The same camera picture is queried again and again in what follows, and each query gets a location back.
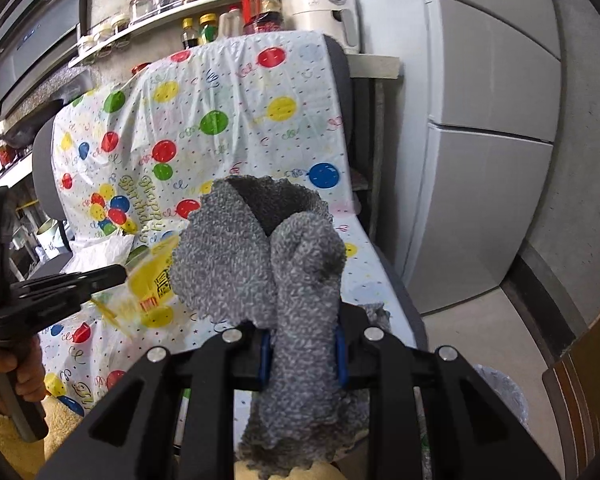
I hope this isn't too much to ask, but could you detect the brown wooden chair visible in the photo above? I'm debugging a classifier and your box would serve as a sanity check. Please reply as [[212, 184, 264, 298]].
[[542, 295, 600, 480]]

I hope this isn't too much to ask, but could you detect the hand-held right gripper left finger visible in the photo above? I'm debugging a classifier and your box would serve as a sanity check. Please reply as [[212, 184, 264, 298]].
[[35, 327, 272, 480]]

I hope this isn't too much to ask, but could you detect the cream tin can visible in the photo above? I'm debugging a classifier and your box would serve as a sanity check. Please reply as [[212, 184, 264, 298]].
[[35, 220, 63, 261]]

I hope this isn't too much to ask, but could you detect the white air fryer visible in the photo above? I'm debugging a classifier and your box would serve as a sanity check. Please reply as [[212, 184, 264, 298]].
[[280, 0, 361, 53]]

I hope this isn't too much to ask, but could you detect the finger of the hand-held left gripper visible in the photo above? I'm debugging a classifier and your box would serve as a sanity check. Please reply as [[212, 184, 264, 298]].
[[9, 264, 130, 302], [0, 292, 89, 337]]

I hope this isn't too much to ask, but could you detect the white curved wall shelf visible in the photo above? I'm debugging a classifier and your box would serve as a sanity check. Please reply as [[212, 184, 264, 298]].
[[70, 0, 286, 68]]

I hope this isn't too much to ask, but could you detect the grey office chair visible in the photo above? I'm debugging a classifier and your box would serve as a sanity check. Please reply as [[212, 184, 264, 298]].
[[31, 32, 428, 361]]

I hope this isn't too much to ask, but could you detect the white crumpled tissue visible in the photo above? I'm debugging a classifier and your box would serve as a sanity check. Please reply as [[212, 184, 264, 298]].
[[65, 232, 133, 281]]

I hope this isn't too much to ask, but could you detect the yellow green labelled bottle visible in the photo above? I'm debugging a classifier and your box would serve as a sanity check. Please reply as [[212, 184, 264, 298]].
[[199, 13, 220, 43]]

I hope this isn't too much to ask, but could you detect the dark soy sauce bottle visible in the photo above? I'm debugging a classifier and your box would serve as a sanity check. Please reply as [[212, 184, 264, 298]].
[[181, 18, 201, 50]]

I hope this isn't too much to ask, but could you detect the grey knit sock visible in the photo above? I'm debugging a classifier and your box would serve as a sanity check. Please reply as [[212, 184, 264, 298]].
[[171, 175, 371, 480], [362, 302, 392, 333]]

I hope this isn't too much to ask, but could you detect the steel range hood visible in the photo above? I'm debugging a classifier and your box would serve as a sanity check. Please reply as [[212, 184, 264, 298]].
[[0, 0, 91, 121]]

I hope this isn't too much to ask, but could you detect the balloon print plastic sheet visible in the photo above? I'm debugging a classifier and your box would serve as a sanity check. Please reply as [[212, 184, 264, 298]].
[[50, 30, 381, 411]]

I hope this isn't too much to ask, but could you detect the grey refrigerator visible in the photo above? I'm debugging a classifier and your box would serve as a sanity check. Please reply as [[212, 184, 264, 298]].
[[340, 0, 563, 316]]

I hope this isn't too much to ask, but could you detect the yellow plastic wrapper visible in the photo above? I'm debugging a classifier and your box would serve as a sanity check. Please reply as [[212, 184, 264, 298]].
[[91, 237, 183, 338]]

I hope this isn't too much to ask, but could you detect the black wok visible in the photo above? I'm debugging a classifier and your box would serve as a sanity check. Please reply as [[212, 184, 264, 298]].
[[2, 100, 63, 143]]

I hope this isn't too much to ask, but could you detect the white counter slab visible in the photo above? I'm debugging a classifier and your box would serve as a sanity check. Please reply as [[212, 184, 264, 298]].
[[347, 52, 401, 81]]

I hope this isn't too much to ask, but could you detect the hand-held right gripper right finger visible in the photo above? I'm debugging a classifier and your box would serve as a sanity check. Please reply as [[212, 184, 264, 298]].
[[332, 310, 563, 480]]

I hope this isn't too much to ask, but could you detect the person's left hand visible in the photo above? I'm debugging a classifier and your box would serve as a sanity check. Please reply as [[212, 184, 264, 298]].
[[0, 335, 47, 413]]

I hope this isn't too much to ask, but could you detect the brown bottle with red cap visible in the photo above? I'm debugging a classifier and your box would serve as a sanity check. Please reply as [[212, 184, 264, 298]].
[[217, 7, 243, 38]]

